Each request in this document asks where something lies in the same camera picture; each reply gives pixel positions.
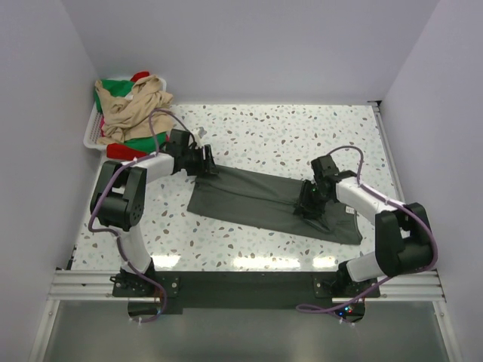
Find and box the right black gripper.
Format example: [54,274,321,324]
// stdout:
[293,179,331,219]

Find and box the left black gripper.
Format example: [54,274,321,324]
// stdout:
[182,144,218,176]

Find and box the dark grey t shirt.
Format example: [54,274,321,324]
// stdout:
[187,166,362,245]

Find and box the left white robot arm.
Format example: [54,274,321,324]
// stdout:
[88,130,217,297]

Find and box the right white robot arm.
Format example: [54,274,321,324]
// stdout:
[294,155,438,296]

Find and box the red t shirt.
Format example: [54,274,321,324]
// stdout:
[102,71,155,161]

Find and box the beige t shirt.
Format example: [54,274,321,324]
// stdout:
[94,75,175,144]

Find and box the white plastic basket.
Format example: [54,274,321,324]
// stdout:
[82,77,169,152]

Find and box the green t shirt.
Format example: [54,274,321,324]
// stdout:
[94,78,171,152]

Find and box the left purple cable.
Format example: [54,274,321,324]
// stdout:
[87,107,189,325]

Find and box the purple cable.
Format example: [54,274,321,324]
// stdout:
[295,146,441,316]
[87,107,189,325]

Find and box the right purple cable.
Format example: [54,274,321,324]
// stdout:
[295,146,441,316]

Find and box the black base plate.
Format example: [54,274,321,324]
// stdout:
[112,271,377,318]

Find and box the aluminium frame rail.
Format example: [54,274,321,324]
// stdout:
[48,270,445,302]

